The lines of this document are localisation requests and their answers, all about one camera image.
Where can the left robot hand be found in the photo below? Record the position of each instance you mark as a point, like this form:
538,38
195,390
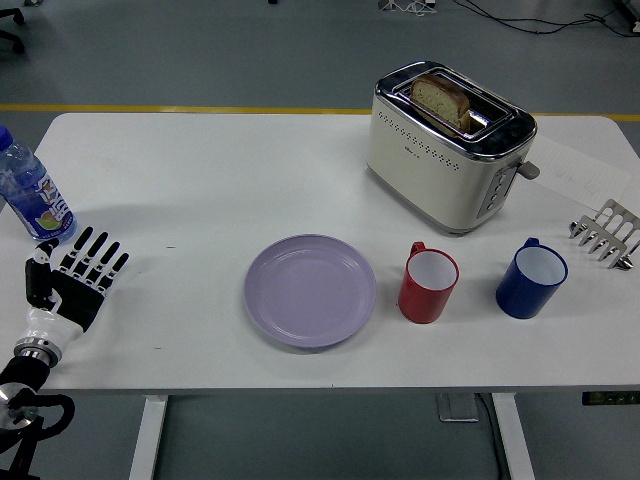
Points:
75,300

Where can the purple plate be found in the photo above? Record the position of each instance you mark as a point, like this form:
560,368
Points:
310,295

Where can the plastic water bottle blue label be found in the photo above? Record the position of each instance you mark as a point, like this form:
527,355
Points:
30,195

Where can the white table leg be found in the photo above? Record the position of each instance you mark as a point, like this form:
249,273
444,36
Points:
147,440
512,440

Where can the black office chair base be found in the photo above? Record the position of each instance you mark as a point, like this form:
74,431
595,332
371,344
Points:
12,40

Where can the red mug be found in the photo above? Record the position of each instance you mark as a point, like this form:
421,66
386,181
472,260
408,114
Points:
422,300

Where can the cream and chrome toaster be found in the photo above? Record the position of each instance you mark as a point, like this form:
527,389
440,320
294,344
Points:
425,180

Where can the grey box under table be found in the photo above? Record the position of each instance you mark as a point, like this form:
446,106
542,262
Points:
457,407

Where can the bread slice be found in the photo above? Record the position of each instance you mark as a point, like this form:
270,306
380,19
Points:
442,97

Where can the white stand base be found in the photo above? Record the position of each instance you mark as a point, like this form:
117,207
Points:
395,5

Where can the blue mug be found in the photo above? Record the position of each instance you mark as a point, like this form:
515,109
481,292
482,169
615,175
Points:
520,297

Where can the white paper sheet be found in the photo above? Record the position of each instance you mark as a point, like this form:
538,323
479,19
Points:
575,165

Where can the metal toast rack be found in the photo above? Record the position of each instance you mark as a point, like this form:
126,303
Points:
612,227

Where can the table height control panel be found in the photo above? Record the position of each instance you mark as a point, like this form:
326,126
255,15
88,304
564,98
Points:
610,398

